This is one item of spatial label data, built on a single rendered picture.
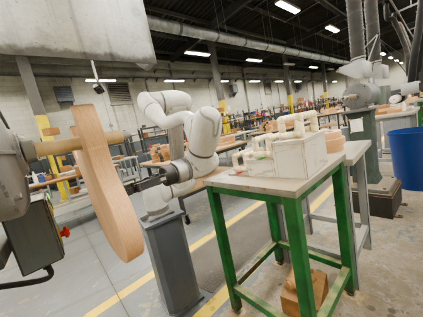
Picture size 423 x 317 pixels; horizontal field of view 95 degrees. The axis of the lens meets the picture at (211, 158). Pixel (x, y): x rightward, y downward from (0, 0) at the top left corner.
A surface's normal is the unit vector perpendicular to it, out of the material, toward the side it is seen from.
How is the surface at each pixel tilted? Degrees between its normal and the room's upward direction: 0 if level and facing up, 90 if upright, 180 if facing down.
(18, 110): 90
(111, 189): 55
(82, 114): 74
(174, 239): 90
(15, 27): 90
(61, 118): 90
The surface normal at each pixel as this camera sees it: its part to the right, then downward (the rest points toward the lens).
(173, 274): 0.54, 0.02
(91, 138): 0.68, 0.17
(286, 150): -0.71, 0.25
